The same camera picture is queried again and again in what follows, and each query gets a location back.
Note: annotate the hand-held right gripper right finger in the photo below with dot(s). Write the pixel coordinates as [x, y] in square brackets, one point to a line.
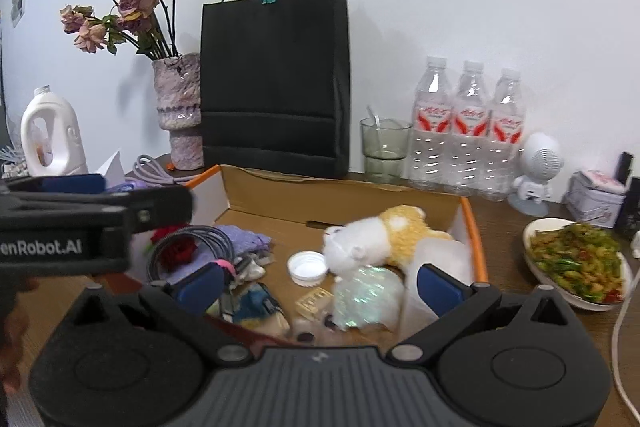
[440, 289]

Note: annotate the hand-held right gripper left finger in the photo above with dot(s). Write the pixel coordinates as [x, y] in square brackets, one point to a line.
[200, 283]

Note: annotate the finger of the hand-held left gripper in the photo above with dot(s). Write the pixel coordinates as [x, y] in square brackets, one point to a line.
[150, 209]
[75, 183]

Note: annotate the translucent cotton swab box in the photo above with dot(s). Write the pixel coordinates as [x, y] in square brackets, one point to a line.
[445, 257]

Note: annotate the red fabric rose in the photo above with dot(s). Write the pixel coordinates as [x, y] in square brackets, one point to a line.
[175, 247]

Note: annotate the blue small toy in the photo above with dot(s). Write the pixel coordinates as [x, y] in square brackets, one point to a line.
[257, 304]

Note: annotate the purple knitted pouch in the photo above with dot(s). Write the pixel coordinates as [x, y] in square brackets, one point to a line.
[247, 239]

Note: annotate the iridescent plastic wrapper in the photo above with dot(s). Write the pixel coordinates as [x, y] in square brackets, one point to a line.
[365, 297]

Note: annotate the white bottle cap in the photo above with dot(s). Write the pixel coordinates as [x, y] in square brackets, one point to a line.
[306, 268]

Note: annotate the red cardboard box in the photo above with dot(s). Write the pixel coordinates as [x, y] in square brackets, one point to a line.
[280, 207]

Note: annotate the small yellow comb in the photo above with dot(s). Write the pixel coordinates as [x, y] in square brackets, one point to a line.
[314, 304]

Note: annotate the person's left hand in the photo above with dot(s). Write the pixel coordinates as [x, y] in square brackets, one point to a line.
[14, 332]

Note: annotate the white paper tissue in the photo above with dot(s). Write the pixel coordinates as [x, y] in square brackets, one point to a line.
[111, 169]

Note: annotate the white detergent jug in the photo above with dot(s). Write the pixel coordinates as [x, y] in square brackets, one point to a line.
[50, 137]

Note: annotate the white and yellow plush toy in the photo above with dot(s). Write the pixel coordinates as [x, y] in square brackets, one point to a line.
[370, 242]

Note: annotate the white oval plate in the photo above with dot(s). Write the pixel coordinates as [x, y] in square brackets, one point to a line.
[545, 279]

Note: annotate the purple textured vase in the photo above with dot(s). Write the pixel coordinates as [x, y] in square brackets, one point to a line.
[179, 107]

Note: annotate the stir-fried green vegetables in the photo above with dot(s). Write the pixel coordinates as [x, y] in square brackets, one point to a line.
[580, 262]

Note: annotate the grey glass cup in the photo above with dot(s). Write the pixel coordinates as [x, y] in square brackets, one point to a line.
[385, 152]

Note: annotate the clear water bottle red label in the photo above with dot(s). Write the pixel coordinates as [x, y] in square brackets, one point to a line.
[505, 142]
[431, 132]
[469, 137]

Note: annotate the white robot speaker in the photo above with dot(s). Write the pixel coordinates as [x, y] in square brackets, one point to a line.
[537, 167]

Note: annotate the black paper bag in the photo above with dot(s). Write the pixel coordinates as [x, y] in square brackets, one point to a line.
[275, 82]

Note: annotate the clear plastic spoon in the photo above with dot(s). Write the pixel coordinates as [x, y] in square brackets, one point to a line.
[374, 122]

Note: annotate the pink and white tin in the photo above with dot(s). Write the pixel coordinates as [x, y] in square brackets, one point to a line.
[595, 197]

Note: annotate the black boxes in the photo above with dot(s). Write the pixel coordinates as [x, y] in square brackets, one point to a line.
[629, 202]

